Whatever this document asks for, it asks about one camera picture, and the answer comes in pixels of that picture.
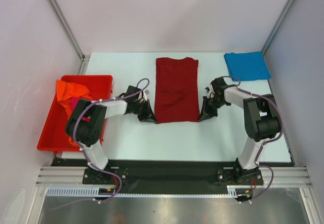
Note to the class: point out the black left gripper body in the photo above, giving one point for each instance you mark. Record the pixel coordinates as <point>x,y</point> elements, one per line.
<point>142,109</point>

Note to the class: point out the white slotted cable duct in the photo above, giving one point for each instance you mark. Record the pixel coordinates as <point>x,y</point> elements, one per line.
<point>106,192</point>

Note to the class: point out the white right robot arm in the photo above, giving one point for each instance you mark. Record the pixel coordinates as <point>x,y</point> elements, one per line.
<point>262,119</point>

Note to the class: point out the left aluminium corner post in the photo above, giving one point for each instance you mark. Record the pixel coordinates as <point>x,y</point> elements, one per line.
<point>66,28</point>

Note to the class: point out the pink t shirt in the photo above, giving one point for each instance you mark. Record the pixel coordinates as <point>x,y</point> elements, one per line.
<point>73,103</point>

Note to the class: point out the aluminium corner post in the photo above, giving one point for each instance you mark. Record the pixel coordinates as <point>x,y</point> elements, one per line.
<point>66,28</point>
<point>280,20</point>

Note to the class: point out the right aluminium corner post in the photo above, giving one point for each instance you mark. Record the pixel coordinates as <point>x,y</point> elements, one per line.
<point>280,20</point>

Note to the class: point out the folded blue t shirt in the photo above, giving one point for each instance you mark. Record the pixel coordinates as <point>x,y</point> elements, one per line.
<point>247,66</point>

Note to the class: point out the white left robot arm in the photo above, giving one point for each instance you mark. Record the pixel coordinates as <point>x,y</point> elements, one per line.
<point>87,134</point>

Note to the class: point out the orange t shirt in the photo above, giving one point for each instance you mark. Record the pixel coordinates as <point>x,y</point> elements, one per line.
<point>66,90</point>

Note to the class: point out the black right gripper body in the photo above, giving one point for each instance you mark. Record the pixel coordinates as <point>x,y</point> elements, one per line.
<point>210,105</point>

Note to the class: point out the red plastic bin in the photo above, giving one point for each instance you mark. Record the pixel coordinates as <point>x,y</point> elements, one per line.
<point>53,137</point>

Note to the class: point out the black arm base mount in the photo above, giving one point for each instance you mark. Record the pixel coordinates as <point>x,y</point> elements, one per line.
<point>94,177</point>

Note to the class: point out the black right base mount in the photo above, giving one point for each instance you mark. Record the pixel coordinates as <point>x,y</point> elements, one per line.
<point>235,176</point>

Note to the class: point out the dark red t shirt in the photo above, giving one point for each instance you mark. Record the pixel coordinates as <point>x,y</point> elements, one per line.
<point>176,91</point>

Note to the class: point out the aluminium frame rail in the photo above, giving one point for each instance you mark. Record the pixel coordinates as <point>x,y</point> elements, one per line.
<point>284,177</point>

